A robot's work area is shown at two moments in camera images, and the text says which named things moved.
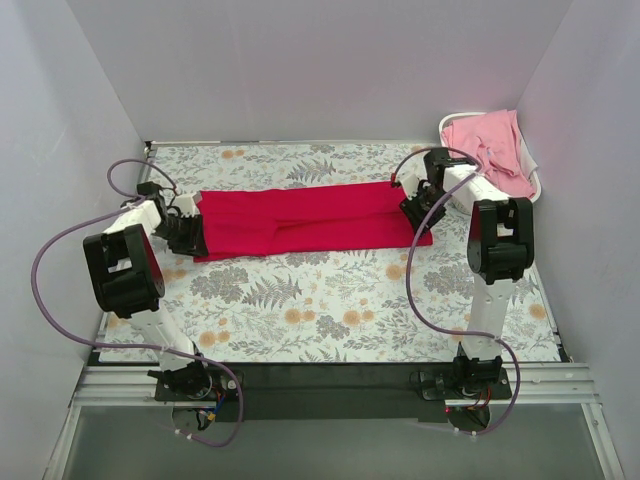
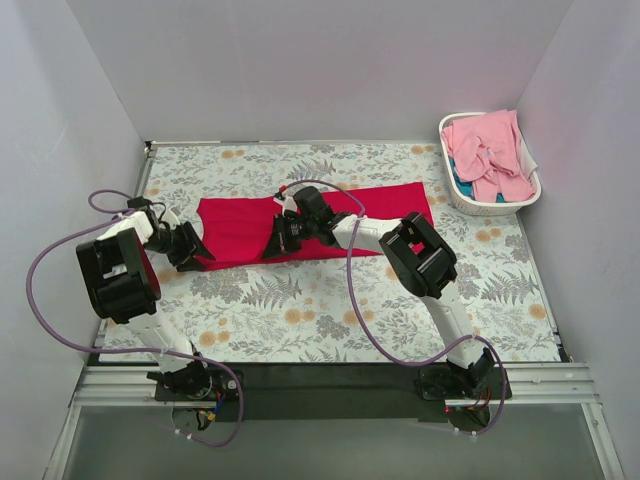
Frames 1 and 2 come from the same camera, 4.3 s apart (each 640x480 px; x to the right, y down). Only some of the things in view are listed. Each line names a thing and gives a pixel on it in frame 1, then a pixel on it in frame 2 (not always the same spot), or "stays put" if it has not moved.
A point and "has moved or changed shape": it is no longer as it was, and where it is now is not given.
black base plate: [336, 392] stays put
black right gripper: [422, 213] -> [286, 235]
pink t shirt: [492, 143] stays put
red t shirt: [297, 220] has moved or changed shape
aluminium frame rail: [550, 383] stays put
